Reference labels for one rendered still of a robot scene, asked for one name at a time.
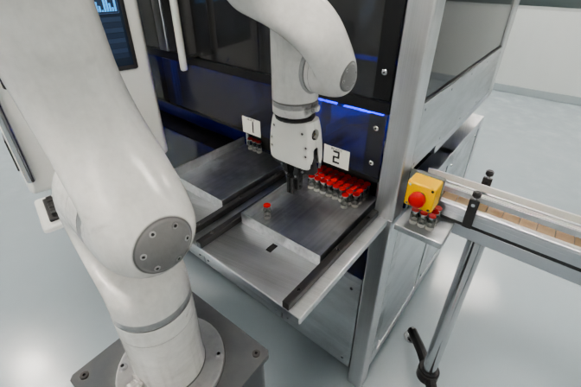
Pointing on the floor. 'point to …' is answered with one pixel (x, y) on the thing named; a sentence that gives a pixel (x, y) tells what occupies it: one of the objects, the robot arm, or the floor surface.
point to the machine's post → (401, 138)
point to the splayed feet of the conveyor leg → (421, 358)
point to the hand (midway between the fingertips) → (294, 182)
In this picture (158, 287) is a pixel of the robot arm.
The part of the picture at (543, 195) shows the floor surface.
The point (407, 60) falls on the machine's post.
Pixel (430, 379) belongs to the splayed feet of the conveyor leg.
